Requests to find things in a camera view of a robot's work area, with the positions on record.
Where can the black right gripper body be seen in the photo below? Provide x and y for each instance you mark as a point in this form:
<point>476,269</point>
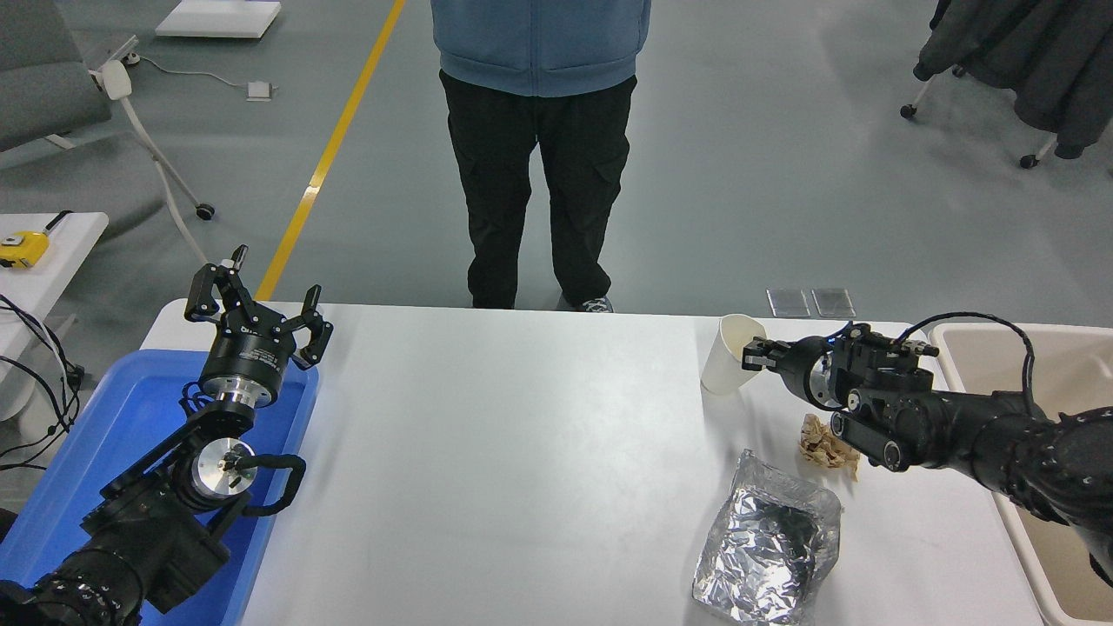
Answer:
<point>798,369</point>

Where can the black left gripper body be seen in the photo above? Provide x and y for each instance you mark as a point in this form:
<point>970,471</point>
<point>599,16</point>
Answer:
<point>248,352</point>

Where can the white paper cup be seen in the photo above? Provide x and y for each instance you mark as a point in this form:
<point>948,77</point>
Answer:
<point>720,365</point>

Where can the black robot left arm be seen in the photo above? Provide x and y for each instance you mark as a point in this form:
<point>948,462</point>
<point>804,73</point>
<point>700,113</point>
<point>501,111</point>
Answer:
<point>148,530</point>

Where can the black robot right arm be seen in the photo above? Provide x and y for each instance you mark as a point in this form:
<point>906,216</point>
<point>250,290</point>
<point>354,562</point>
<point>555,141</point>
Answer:
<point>956,426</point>

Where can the crumpled tan paper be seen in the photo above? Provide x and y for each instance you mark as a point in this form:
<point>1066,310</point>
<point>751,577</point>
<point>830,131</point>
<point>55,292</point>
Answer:
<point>817,443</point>

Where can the metal floor plate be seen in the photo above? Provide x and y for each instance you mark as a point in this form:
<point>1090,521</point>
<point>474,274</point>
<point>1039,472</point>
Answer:
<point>788,303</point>
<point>834,303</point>

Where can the blue plastic tray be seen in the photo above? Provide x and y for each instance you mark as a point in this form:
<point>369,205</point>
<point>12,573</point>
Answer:
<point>96,435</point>

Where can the white side table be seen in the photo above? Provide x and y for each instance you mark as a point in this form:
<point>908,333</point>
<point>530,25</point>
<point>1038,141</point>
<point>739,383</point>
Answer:
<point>52,278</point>

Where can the crumpled silver foil tray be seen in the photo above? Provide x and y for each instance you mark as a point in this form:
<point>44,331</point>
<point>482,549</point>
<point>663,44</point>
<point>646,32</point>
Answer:
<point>769,543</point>

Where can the large pale bin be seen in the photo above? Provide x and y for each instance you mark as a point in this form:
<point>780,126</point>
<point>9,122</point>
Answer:
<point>983,365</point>

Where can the small white floor box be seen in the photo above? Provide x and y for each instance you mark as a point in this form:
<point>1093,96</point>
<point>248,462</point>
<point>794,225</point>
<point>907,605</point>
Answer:
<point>259,90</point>

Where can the yellow tape measure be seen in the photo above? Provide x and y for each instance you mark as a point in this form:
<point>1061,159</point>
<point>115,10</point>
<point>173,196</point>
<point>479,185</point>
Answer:
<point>22,248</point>

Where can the white flat board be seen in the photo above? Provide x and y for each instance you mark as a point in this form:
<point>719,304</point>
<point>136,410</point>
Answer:
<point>217,17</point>

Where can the grey upholstered chair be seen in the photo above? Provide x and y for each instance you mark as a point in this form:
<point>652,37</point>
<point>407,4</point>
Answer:
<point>43,78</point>

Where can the white wheeled coat rack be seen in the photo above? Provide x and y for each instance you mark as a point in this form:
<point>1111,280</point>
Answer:
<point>919,94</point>

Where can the dark coats on rack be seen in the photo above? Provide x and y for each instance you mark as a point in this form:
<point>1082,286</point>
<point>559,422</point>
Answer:
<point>1035,61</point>

